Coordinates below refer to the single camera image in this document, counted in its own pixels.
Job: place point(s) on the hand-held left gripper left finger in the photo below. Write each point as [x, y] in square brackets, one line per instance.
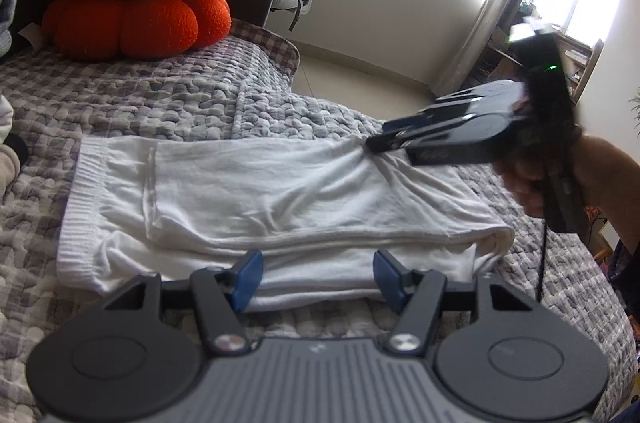
[250, 275]

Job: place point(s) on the person's right hand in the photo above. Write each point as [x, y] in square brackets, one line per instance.
[525, 188]

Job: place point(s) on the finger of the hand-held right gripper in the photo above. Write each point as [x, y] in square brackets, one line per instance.
[440, 110]
[395, 140]

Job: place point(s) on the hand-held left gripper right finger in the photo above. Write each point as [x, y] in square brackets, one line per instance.
[387, 278]

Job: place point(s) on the person's right forearm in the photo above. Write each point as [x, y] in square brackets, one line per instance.
[625, 203]

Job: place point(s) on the grey checked quilted blanket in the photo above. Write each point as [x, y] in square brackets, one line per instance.
[150, 93]

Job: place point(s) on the grey sweater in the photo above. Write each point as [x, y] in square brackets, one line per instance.
[6, 18]

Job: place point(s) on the dark cloth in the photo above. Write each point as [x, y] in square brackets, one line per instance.
[17, 148]

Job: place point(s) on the white pants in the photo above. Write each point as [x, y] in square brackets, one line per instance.
[250, 193]

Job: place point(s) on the wooden shelf desk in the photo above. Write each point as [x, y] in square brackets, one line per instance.
[585, 63]

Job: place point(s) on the green potted plant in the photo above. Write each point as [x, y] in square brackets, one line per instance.
[636, 108]

